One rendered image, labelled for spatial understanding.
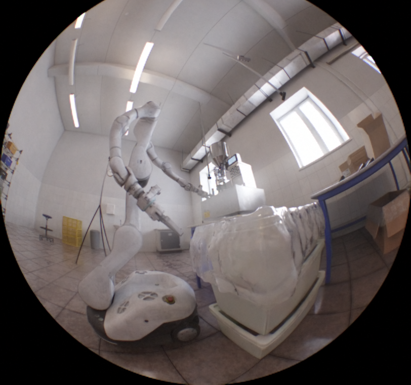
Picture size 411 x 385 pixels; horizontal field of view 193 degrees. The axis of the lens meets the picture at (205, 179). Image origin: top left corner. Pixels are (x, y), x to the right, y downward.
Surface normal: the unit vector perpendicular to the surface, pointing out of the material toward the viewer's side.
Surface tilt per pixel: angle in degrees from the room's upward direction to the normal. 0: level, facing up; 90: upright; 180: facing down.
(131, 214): 90
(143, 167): 89
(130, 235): 90
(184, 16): 180
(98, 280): 90
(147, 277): 73
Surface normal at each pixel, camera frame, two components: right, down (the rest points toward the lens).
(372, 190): -0.84, -0.15
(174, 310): 0.53, -0.41
